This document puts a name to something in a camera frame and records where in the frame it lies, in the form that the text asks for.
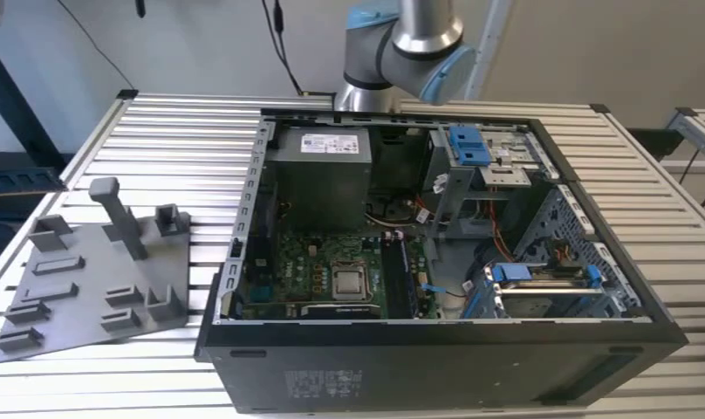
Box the black PC case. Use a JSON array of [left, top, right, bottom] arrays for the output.
[[193, 104, 689, 415]]

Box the dark blue metal post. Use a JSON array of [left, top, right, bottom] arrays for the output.
[[0, 29, 59, 155]]

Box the metal CPU socket cover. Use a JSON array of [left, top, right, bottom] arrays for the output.
[[326, 260, 371, 303]]

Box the dark floor box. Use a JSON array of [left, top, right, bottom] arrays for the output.
[[0, 151, 69, 271]]

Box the grey metal drive cage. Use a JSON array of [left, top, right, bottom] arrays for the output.
[[422, 123, 558, 239]]

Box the black box behind table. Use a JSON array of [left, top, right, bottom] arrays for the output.
[[625, 127, 685, 163]]

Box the silver CPU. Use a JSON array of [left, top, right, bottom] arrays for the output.
[[334, 270, 367, 297]]

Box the black graphics card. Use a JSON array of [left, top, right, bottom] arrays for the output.
[[297, 303, 383, 320]]

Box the grey parts rack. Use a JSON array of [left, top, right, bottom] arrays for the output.
[[0, 176, 191, 363]]

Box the blue flat data cable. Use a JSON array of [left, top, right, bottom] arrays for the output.
[[461, 278, 498, 319]]

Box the blue plastic drive latch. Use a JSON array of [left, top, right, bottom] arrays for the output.
[[446, 125, 482, 148], [453, 147, 491, 168]]

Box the hard disk in blue carrier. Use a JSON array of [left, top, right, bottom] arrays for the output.
[[483, 261, 609, 320]]

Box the grey power supply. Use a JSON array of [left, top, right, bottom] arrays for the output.
[[269, 128, 371, 232]]

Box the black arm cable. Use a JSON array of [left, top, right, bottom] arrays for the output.
[[261, 0, 306, 96]]

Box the green motherboard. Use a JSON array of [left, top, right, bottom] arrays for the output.
[[234, 233, 441, 319]]

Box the dark slotted tray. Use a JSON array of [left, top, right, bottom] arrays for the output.
[[0, 168, 63, 200]]

